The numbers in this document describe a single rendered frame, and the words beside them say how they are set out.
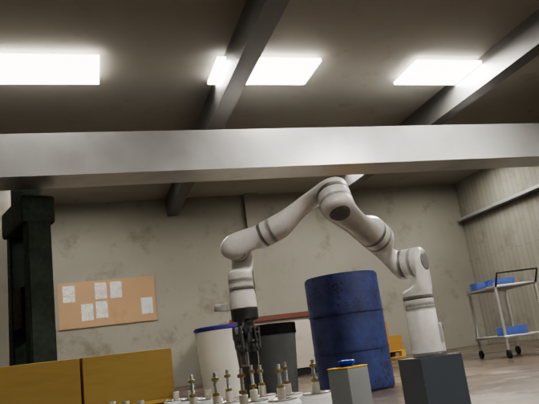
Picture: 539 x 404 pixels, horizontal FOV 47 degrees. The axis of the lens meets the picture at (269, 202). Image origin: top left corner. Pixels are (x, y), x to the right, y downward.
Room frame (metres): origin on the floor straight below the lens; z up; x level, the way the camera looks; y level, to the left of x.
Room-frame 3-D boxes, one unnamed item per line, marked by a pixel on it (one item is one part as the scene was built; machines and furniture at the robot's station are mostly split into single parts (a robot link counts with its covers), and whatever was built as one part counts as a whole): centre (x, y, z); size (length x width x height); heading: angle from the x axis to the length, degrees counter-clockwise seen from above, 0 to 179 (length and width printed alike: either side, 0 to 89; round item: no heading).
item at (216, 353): (6.66, 0.69, 0.36); 0.60 x 0.59 x 0.72; 107
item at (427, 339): (1.92, -0.41, 0.39); 0.09 x 0.09 x 0.17; 17
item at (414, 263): (1.92, -0.42, 0.54); 0.09 x 0.09 x 0.17; 54
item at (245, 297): (1.72, 0.13, 0.53); 0.11 x 0.09 x 0.06; 71
